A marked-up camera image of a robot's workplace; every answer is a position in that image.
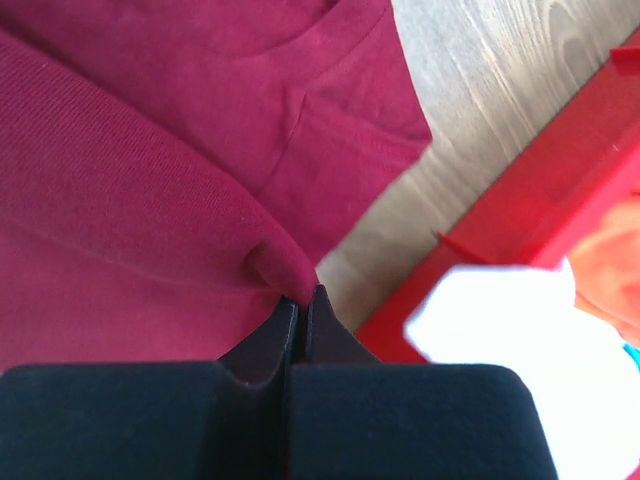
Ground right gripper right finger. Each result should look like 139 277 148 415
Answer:
287 286 557 479

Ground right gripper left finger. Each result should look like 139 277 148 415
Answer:
1 301 299 479

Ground dark red t shirt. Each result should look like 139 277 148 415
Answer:
1 1 431 369

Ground white t shirt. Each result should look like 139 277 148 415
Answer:
404 262 639 479

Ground teal t shirt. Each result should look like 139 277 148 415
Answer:
623 343 640 370

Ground orange t shirt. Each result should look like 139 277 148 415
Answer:
569 190 639 347

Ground red plastic bin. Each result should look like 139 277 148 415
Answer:
356 33 639 363

